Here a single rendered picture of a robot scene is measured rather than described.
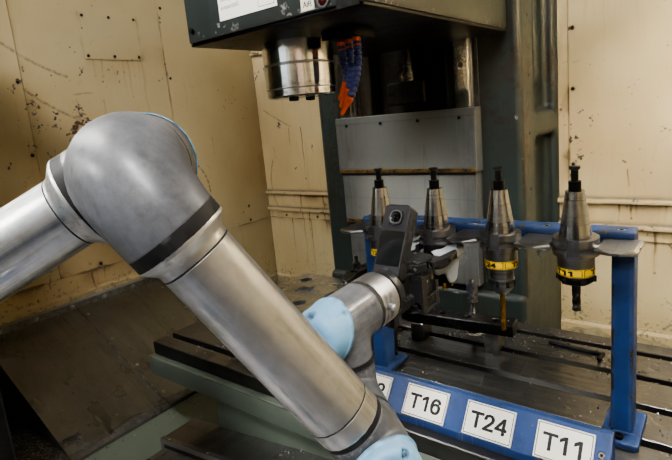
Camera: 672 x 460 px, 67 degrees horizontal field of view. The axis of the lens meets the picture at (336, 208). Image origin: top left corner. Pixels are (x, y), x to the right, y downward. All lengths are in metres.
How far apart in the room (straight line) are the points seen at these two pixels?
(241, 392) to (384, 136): 0.85
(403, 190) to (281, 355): 1.13
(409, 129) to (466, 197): 0.26
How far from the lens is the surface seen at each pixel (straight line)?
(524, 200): 1.48
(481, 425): 0.89
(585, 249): 0.79
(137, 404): 1.69
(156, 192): 0.45
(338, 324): 0.62
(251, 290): 0.48
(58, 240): 0.61
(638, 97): 1.74
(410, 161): 1.54
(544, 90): 1.77
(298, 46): 1.13
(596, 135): 1.77
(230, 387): 1.20
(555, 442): 0.86
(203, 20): 1.12
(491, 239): 0.83
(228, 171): 2.35
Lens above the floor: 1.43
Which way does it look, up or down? 10 degrees down
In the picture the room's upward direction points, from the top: 5 degrees counter-clockwise
